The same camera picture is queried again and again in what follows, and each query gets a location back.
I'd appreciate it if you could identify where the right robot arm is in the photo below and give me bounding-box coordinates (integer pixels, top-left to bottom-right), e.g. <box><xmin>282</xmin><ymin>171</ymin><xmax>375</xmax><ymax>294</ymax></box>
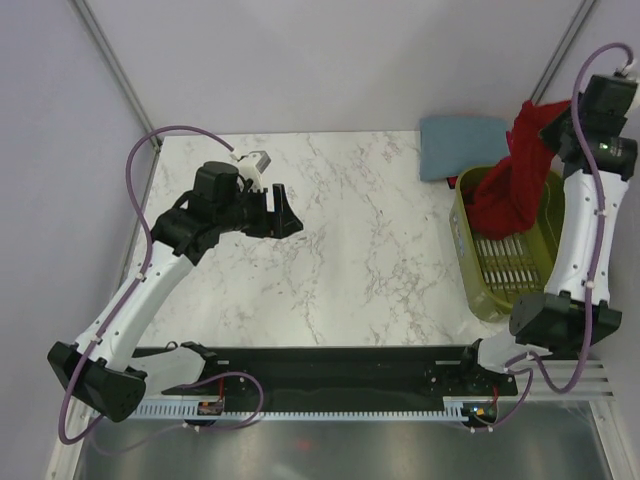
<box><xmin>457</xmin><ymin>73</ymin><xmax>639</xmax><ymax>394</ymax></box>

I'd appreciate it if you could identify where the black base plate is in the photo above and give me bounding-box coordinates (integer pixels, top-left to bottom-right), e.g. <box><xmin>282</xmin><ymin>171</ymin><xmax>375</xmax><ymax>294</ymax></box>
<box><xmin>186</xmin><ymin>346</ymin><xmax>518</xmax><ymax>411</ymax></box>

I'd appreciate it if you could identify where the aluminium frame post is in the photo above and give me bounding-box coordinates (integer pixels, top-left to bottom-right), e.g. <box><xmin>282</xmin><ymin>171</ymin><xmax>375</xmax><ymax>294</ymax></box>
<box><xmin>69</xmin><ymin>0</ymin><xmax>154</xmax><ymax>133</ymax></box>
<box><xmin>529</xmin><ymin>0</ymin><xmax>600</xmax><ymax>104</ymax></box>

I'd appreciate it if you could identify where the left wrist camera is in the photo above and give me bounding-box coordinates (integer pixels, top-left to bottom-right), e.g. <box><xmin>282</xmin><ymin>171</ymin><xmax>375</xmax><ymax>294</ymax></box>
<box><xmin>230</xmin><ymin>150</ymin><xmax>271</xmax><ymax>184</ymax></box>

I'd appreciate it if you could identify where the left aluminium frame post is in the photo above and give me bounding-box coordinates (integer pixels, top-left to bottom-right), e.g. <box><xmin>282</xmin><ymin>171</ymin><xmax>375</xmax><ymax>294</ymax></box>
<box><xmin>69</xmin><ymin>0</ymin><xmax>154</xmax><ymax>133</ymax></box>

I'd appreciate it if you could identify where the red t-shirt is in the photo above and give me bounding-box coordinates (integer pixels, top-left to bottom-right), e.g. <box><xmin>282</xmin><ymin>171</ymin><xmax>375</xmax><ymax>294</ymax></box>
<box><xmin>463</xmin><ymin>100</ymin><xmax>570</xmax><ymax>240</ymax></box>

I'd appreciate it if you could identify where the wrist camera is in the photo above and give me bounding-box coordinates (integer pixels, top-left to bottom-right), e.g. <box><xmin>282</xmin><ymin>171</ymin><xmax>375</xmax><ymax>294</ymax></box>
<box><xmin>615</xmin><ymin>59</ymin><xmax>640</xmax><ymax>114</ymax></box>
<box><xmin>230</xmin><ymin>150</ymin><xmax>271</xmax><ymax>184</ymax></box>

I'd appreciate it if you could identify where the white slotted cable duct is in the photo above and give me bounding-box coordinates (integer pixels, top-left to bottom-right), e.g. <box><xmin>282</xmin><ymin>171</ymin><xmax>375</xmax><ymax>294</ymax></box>
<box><xmin>130</xmin><ymin>397</ymin><xmax>497</xmax><ymax>422</ymax></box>

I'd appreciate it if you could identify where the right aluminium frame post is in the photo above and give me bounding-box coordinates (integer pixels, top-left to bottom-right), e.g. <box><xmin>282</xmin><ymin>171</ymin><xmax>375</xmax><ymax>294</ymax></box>
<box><xmin>529</xmin><ymin>0</ymin><xmax>600</xmax><ymax>104</ymax></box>

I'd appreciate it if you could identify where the aluminium rail profile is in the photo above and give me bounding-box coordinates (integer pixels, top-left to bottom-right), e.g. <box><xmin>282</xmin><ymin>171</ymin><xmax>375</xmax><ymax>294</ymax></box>
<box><xmin>517</xmin><ymin>359</ymin><xmax>616</xmax><ymax>401</ymax></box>

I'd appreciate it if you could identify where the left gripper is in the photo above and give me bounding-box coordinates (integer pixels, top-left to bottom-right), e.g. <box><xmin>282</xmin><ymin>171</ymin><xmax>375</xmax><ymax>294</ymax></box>
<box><xmin>216</xmin><ymin>183</ymin><xmax>303</xmax><ymax>240</ymax></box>

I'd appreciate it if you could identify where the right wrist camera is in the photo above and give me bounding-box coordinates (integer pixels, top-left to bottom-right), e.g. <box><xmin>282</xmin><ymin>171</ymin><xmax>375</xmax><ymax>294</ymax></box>
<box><xmin>615</xmin><ymin>59</ymin><xmax>640</xmax><ymax>114</ymax></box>

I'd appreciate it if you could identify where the olive green plastic basket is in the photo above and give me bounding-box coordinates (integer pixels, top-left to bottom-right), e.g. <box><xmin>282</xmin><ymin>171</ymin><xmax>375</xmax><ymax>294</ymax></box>
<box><xmin>449</xmin><ymin>166</ymin><xmax>564</xmax><ymax>323</ymax></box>

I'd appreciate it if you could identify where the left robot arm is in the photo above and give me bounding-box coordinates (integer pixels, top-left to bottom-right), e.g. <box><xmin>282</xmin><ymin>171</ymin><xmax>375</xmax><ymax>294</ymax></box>
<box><xmin>47</xmin><ymin>151</ymin><xmax>303</xmax><ymax>422</ymax></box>

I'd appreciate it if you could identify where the folded blue t-shirt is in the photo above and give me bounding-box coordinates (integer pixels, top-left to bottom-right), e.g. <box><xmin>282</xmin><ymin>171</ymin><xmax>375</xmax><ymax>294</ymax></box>
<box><xmin>419</xmin><ymin>115</ymin><xmax>508</xmax><ymax>182</ymax></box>

